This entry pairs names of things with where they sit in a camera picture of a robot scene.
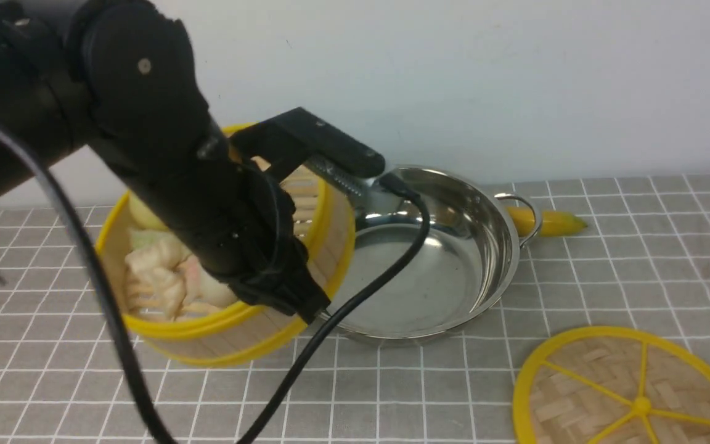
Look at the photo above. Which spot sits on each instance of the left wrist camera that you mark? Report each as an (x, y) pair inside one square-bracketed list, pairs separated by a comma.
[(298, 138)]

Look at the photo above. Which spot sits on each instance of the grey checkered tablecloth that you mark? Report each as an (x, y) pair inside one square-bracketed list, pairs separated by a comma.
[(644, 262)]

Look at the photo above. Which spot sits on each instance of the white pleated dumpling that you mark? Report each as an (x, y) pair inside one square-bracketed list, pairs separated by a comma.
[(162, 278)]

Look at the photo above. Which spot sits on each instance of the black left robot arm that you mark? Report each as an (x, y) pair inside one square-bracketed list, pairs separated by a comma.
[(119, 77)]

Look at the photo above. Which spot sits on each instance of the stainless steel pot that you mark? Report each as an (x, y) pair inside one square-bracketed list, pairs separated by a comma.
[(467, 261)]

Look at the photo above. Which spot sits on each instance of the woven bamboo steamer lid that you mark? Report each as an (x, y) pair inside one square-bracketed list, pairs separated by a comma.
[(605, 384)]

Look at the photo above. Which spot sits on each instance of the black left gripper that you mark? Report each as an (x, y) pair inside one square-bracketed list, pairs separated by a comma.
[(226, 204)]

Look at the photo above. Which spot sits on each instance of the bamboo steamer basket yellow rim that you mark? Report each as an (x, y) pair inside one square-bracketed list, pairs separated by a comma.
[(239, 333)]

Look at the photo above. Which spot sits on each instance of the yellow banana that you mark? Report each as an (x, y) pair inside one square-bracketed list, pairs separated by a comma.
[(554, 223)]

